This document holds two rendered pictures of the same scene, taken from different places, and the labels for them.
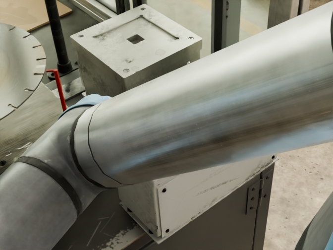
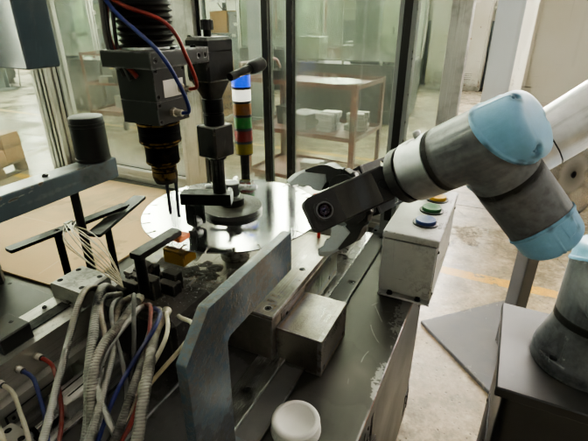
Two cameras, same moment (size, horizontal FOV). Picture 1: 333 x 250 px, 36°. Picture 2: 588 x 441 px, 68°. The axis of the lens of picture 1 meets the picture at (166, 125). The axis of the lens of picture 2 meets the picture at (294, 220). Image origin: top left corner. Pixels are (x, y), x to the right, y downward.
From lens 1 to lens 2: 0.62 m
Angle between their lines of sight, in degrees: 28
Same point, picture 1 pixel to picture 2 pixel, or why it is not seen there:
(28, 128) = (296, 248)
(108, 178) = (557, 156)
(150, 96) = not seen: outside the picture
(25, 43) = (274, 185)
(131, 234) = (404, 307)
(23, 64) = (289, 194)
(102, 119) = (555, 115)
